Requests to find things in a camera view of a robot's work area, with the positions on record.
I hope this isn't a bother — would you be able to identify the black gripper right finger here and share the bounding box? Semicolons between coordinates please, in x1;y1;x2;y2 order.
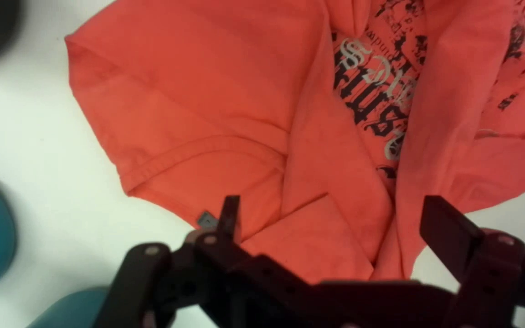
420;194;485;283

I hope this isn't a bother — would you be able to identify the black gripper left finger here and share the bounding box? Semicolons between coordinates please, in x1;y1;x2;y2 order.
215;194;245;245

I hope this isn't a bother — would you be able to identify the orange printed shirt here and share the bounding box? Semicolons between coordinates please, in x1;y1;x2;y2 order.
64;0;525;287

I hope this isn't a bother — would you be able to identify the teal toy pot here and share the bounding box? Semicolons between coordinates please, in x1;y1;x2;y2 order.
28;285;117;328

